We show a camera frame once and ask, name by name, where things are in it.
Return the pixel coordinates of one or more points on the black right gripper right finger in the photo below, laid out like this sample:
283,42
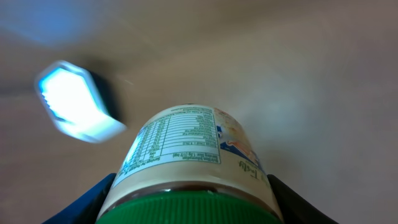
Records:
294,208

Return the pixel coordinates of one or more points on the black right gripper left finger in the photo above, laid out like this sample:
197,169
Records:
86,208

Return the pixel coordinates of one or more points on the green lid white jar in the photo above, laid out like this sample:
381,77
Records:
191,164

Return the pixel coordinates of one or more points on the white barcode scanner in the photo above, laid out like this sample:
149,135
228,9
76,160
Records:
77,105

